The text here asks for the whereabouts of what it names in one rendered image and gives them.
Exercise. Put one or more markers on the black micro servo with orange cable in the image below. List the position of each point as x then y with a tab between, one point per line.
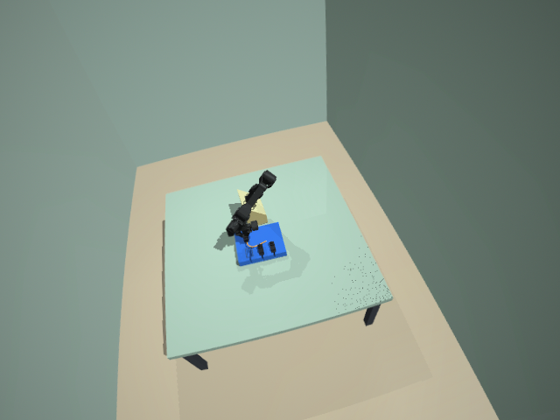
246	238

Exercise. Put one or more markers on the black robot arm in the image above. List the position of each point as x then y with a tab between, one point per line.
242	214

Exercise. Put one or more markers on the blue rectangular platform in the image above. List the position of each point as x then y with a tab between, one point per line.
271	248

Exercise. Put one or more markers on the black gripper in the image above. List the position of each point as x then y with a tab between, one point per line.
248	227

